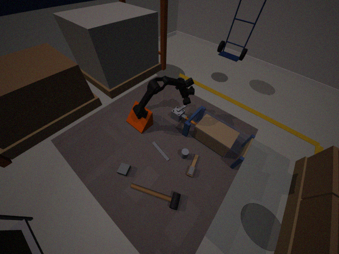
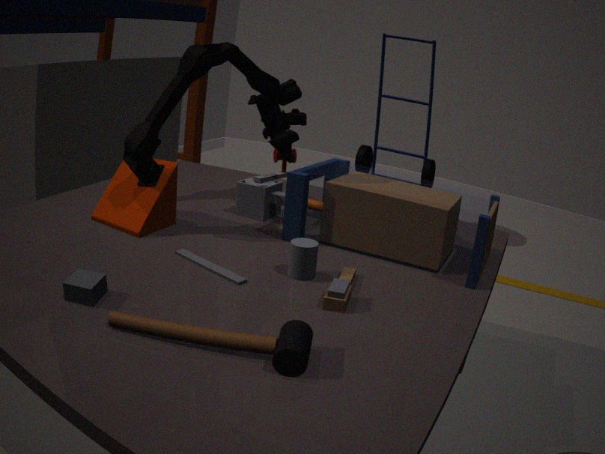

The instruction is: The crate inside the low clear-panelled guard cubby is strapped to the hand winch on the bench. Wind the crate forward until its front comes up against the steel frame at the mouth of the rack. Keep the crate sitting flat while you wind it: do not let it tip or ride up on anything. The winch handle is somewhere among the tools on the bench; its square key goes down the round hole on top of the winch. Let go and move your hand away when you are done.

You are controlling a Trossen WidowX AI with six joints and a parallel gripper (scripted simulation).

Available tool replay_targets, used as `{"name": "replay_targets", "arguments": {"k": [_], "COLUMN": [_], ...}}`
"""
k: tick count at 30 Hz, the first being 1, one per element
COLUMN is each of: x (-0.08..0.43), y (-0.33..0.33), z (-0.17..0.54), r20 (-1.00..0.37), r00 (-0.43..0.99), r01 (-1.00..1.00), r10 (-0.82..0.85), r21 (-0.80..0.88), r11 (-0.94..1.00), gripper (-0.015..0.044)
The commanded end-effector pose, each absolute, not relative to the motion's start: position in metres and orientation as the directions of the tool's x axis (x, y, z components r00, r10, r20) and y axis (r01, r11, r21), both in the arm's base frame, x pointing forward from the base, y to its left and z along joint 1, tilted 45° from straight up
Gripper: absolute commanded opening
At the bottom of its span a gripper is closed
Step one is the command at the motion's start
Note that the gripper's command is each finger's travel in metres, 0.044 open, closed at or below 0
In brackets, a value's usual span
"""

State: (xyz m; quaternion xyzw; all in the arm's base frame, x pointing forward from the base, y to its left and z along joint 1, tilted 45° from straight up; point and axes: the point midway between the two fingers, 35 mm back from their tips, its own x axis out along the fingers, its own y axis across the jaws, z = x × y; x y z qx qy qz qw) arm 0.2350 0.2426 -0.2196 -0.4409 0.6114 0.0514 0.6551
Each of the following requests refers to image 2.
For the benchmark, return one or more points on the dark grey cylinder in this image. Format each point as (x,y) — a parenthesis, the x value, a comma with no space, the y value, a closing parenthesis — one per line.
(303,259)

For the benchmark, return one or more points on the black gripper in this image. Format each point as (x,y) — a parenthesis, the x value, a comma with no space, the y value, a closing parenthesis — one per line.
(280,139)

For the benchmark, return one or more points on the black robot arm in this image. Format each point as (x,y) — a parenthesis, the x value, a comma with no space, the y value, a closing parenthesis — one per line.
(143,140)

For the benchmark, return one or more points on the black-headed mallet with wooden handle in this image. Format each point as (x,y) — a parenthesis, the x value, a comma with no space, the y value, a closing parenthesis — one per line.
(290,350)

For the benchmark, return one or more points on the grey flat bar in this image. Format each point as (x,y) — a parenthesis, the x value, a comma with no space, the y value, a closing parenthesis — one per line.
(210,266)

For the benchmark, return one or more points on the grey and red crank handle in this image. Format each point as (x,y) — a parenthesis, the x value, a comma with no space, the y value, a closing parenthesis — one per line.
(276,175)

